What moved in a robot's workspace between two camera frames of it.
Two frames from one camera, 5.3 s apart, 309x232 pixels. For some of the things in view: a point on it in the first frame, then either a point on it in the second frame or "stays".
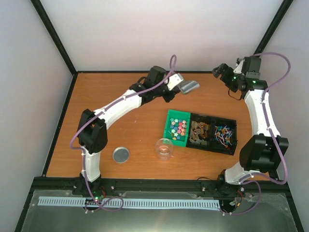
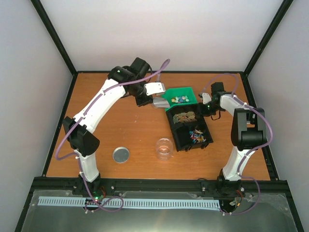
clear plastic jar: x=164 y=148 stays
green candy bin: x=176 y=127 → x=184 y=95
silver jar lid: x=120 y=154 stays
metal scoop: x=188 y=86 → x=161 y=102
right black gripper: x=220 y=68 → x=201 y=112
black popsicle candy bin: x=199 y=134 → x=183 y=115
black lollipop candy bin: x=223 y=135 → x=193 y=136
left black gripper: x=176 y=90 → x=141 y=102
